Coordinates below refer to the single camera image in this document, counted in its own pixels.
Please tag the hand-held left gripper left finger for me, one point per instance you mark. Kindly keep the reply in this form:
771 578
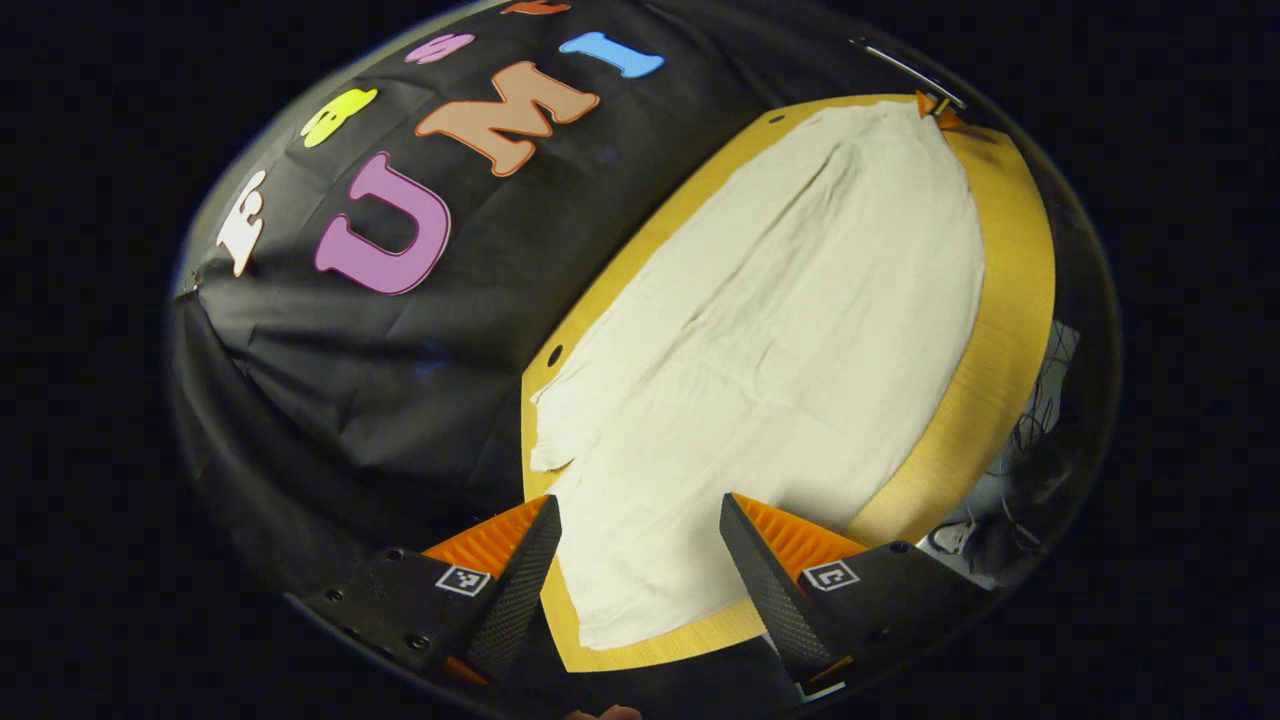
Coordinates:
518 590

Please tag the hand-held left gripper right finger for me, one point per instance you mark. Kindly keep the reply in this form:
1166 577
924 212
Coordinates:
770 590

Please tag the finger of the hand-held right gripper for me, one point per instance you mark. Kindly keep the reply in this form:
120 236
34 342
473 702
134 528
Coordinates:
940 112

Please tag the cream white jeans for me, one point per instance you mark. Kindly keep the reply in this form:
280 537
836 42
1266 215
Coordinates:
800 330

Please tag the black backdrop cloth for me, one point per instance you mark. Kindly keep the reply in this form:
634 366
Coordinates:
420 350

